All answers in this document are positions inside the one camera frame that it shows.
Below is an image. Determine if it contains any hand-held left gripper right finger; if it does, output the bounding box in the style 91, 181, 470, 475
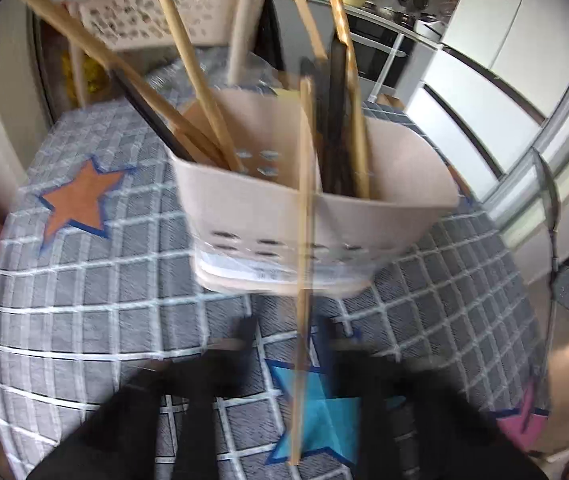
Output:
316, 316, 548, 480

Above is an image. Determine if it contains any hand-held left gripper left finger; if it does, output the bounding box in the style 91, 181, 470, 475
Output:
27, 316, 261, 480

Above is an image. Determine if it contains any metal spoon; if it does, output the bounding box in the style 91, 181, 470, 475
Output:
531, 149, 563, 281

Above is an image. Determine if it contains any beige plastic utensil holder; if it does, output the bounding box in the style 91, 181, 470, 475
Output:
167, 87, 460, 297

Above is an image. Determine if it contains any grey plaid star tablecloth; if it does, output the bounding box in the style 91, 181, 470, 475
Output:
0, 45, 551, 480

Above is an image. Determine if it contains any black chopstick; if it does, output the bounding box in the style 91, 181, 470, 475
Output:
327, 35, 359, 197

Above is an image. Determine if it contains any white refrigerator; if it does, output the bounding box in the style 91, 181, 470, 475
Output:
405, 0, 569, 188

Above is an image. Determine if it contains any white mop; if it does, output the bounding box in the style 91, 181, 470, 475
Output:
369, 30, 406, 107

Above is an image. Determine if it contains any black built-in oven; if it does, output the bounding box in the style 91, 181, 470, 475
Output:
349, 9, 416, 88

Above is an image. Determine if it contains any beige plastic basket rack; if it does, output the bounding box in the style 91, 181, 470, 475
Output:
62, 0, 276, 108

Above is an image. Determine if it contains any black utensil handle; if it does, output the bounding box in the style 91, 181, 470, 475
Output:
108, 67, 198, 163

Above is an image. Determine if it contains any thin wooden utensil handle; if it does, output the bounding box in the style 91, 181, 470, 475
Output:
287, 0, 329, 64

